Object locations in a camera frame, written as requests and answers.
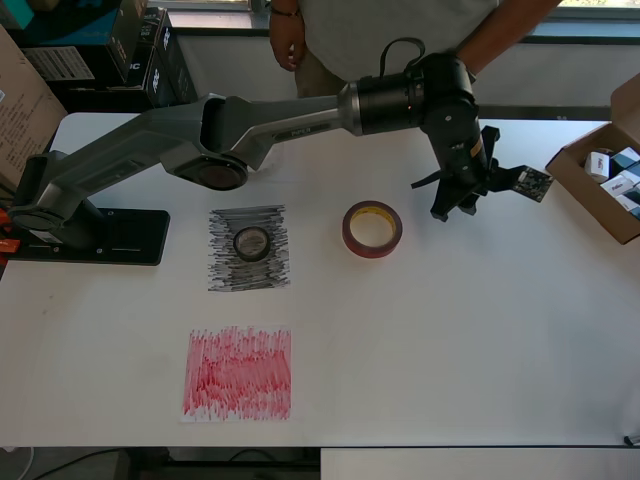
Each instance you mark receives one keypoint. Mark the black tape roll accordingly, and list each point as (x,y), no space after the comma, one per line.
(236,244)

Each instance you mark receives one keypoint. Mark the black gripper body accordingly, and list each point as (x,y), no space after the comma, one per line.
(440,210)

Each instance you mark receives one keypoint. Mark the small dark clip device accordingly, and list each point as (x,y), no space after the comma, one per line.
(633,440)

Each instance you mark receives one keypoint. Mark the open brown cardboard box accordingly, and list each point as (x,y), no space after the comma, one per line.
(627,105)

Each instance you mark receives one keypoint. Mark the person's left forearm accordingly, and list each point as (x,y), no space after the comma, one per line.
(505,30)

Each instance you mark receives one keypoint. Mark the large cardboard box printed text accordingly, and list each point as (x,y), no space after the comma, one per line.
(20,100)

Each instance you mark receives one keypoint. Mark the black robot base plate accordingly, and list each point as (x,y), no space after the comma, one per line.
(135,240)

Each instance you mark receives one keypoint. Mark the black scribbled paper sheet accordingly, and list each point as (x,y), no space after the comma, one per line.
(222,225)

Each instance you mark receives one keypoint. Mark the black box white lettering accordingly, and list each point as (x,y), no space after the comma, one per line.
(150,30)
(170,85)

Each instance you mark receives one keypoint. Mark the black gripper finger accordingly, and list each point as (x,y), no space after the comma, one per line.
(493,176)
(470,204)

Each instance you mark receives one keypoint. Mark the dark window frame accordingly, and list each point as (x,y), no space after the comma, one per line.
(575,35)

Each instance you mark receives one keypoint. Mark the red scribbled paper sheet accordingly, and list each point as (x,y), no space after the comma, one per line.
(240,375)

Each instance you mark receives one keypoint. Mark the small white printed carton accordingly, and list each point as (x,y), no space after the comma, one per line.
(615,186)
(630,202)
(597,166)

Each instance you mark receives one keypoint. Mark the small dark teal carton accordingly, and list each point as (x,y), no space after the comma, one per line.
(625,157)
(634,175)

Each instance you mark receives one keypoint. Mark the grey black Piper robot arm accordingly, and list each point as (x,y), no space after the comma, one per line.
(150,145)

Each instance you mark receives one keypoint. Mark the person torso grey shirt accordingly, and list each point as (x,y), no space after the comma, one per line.
(375,30)

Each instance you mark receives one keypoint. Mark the person's right hand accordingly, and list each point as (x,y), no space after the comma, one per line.
(289,40)

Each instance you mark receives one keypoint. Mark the gripper-mounted camera circuit board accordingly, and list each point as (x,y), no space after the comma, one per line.
(535,185)

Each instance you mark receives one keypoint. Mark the orange clamp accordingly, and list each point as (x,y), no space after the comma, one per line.
(9,246)

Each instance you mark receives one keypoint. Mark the black box white label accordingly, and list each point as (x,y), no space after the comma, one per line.
(60,62)

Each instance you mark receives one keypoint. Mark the red tape roll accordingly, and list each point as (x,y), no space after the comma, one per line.
(370,252)

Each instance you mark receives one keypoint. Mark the dark teal printed box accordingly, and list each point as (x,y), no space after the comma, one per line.
(70,27)

